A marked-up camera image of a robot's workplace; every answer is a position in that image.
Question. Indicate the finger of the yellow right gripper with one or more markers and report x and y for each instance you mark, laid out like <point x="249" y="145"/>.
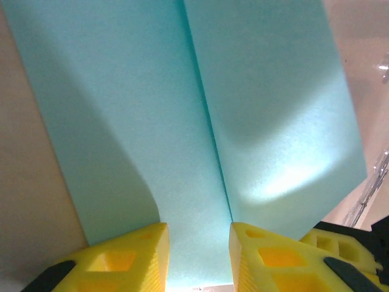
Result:
<point x="349" y="249"/>

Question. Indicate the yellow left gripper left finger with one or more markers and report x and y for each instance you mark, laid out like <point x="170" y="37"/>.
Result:
<point x="121" y="264"/>

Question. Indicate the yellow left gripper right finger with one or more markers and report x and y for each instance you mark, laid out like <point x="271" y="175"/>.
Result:
<point x="273" y="267"/>

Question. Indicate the turquoise cloth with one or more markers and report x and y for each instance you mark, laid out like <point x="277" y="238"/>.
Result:
<point x="121" y="91"/>

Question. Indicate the clear plastic object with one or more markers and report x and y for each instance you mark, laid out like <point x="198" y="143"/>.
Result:
<point x="363" y="202"/>

